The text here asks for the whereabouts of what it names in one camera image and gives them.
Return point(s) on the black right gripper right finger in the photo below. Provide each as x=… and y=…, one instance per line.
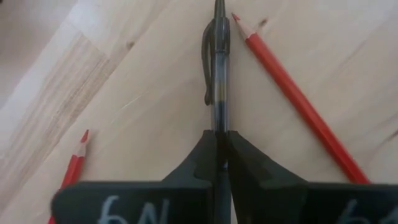
x=311, y=202

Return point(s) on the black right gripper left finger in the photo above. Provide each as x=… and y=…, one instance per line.
x=140, y=202

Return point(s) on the dark red wooden pencil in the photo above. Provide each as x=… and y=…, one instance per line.
x=298, y=96

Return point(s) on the black clear retractable pen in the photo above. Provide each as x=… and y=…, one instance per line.
x=220, y=77

